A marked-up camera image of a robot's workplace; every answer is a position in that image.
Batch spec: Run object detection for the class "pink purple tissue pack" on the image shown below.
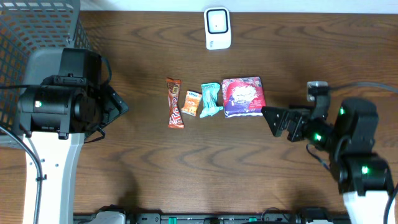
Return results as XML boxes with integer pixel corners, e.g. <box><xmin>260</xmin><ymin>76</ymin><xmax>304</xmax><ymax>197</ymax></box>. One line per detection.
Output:
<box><xmin>221</xmin><ymin>77</ymin><xmax>266</xmax><ymax>118</ymax></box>

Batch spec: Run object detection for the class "red chocolate bar wrapper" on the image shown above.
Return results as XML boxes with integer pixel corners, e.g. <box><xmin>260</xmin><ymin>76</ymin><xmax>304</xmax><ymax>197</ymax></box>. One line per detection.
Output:
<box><xmin>166</xmin><ymin>78</ymin><xmax>185</xmax><ymax>129</ymax></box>

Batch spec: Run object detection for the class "orange snack packet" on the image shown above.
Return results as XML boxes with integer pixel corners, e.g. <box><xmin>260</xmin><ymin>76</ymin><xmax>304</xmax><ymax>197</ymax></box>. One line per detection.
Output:
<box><xmin>181</xmin><ymin>91</ymin><xmax>202</xmax><ymax>116</ymax></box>

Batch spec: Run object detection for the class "teal snack wrapper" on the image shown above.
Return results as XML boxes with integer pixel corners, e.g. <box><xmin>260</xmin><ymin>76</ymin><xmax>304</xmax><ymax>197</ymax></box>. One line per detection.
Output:
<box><xmin>200</xmin><ymin>83</ymin><xmax>223</xmax><ymax>118</ymax></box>

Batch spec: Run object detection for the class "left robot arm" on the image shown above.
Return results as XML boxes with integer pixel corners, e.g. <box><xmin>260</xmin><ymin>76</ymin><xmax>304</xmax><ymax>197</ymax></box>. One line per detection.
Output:
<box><xmin>18</xmin><ymin>75</ymin><xmax>129</xmax><ymax>223</ymax></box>

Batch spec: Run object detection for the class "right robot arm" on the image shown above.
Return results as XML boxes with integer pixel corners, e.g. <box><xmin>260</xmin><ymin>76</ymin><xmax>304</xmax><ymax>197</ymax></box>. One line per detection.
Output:
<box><xmin>262</xmin><ymin>93</ymin><xmax>397</xmax><ymax>224</ymax></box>

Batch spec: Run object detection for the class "white barcode scanner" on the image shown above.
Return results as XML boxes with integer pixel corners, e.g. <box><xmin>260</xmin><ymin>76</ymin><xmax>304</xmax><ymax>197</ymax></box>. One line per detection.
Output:
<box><xmin>203</xmin><ymin>7</ymin><xmax>232</xmax><ymax>50</ymax></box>

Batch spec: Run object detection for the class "grey plastic mesh basket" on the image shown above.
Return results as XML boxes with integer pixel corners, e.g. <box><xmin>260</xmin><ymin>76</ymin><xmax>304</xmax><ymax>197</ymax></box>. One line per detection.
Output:
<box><xmin>1</xmin><ymin>0</ymin><xmax>93</xmax><ymax>136</ymax></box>

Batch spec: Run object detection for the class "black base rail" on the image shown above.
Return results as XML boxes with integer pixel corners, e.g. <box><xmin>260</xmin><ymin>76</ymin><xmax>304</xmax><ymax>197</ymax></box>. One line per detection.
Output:
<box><xmin>73</xmin><ymin>205</ymin><xmax>351</xmax><ymax>224</ymax></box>

